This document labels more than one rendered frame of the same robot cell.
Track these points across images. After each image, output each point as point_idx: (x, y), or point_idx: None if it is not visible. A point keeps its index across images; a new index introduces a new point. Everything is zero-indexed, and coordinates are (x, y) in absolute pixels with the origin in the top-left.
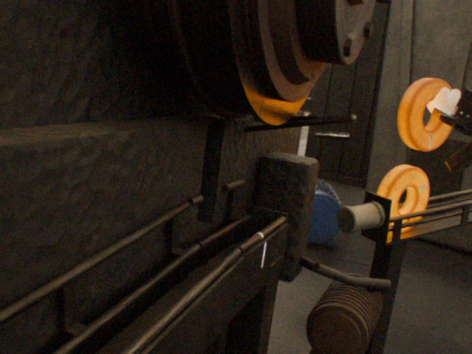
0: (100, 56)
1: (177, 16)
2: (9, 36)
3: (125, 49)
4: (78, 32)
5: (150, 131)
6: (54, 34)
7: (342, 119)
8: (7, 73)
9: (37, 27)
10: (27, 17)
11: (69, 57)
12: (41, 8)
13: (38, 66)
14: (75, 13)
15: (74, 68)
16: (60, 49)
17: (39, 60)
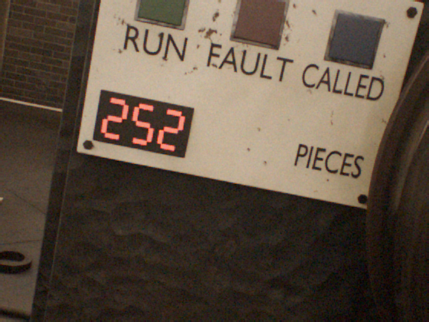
0: (329, 314)
1: (381, 308)
2: (194, 280)
3: (378, 313)
4: (293, 285)
5: None
6: (255, 283)
7: None
8: (187, 312)
9: (231, 274)
10: (221, 264)
11: (275, 308)
12: (240, 257)
13: (228, 311)
14: (291, 265)
15: (282, 321)
16: (263, 298)
17: (230, 306)
